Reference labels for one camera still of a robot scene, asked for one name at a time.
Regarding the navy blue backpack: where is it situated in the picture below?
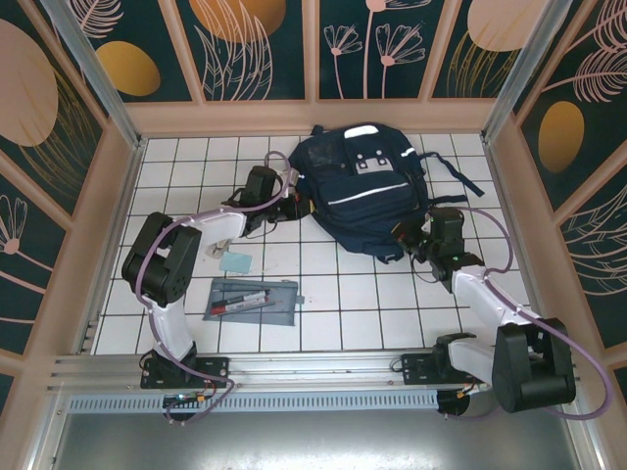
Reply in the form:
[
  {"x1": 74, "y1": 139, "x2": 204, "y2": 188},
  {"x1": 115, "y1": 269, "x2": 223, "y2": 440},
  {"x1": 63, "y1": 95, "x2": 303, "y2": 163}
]
[{"x1": 286, "y1": 122, "x2": 485, "y2": 265}]

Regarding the light blue note pad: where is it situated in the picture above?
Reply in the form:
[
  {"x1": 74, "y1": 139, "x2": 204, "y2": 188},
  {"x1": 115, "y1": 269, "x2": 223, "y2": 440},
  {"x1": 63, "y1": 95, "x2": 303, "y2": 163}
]
[{"x1": 218, "y1": 251, "x2": 255, "y2": 276}]

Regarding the grey mesh pencil case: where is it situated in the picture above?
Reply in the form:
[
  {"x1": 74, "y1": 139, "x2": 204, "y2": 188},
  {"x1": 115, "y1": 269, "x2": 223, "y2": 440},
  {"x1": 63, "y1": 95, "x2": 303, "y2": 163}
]
[{"x1": 203, "y1": 277, "x2": 306, "y2": 328}]

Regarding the grey metal sheet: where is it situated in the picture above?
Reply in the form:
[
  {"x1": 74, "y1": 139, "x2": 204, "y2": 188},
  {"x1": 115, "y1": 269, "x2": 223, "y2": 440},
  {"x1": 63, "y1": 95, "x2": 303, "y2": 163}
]
[{"x1": 48, "y1": 409, "x2": 585, "y2": 470}]

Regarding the small green circuit board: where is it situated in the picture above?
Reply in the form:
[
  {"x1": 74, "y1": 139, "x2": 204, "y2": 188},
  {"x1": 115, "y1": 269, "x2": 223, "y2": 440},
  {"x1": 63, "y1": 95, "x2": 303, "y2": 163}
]
[{"x1": 164, "y1": 393, "x2": 210, "y2": 407}]

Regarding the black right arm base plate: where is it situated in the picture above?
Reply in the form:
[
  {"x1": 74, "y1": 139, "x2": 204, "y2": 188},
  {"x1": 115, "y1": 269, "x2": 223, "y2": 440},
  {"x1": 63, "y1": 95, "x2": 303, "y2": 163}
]
[{"x1": 400, "y1": 352, "x2": 491, "y2": 387}]

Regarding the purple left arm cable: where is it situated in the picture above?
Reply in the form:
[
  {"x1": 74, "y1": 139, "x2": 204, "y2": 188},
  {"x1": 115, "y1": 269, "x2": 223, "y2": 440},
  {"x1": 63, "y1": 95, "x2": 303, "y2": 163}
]
[{"x1": 132, "y1": 150, "x2": 303, "y2": 427}]

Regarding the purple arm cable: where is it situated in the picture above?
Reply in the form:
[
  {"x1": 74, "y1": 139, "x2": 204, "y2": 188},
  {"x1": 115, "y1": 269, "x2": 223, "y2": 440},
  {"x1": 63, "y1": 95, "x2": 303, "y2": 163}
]
[
  {"x1": 132, "y1": 150, "x2": 303, "y2": 427},
  {"x1": 443, "y1": 205, "x2": 616, "y2": 423}
]

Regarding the red and orange wire connector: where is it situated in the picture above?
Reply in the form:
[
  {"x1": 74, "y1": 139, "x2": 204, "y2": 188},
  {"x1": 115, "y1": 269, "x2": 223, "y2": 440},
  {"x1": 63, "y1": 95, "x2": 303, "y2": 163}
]
[{"x1": 458, "y1": 374, "x2": 491, "y2": 399}]

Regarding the aluminium mounting rail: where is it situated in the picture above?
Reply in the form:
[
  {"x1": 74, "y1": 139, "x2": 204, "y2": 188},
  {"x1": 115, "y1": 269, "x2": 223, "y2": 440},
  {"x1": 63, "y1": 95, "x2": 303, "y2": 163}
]
[{"x1": 47, "y1": 347, "x2": 585, "y2": 393}]

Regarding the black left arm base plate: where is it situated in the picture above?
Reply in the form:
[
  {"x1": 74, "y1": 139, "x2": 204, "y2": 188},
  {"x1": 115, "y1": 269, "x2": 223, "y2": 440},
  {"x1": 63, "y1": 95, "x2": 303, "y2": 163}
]
[{"x1": 140, "y1": 355, "x2": 231, "y2": 390}]

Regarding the grey slotted cable duct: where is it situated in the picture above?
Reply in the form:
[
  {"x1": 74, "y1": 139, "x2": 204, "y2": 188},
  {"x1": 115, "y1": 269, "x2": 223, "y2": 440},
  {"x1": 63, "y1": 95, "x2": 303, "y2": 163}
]
[{"x1": 66, "y1": 390, "x2": 441, "y2": 413}]

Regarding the aluminium corner post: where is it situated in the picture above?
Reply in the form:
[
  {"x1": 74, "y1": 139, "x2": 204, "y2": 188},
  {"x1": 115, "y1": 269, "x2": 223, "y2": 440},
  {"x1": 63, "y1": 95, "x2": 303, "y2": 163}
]
[
  {"x1": 480, "y1": 0, "x2": 589, "y2": 144},
  {"x1": 41, "y1": 0, "x2": 147, "y2": 151}
]

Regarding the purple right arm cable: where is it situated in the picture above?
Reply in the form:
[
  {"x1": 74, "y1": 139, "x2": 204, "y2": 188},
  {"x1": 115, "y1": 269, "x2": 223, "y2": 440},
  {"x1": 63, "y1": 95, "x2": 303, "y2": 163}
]
[{"x1": 443, "y1": 205, "x2": 616, "y2": 423}]

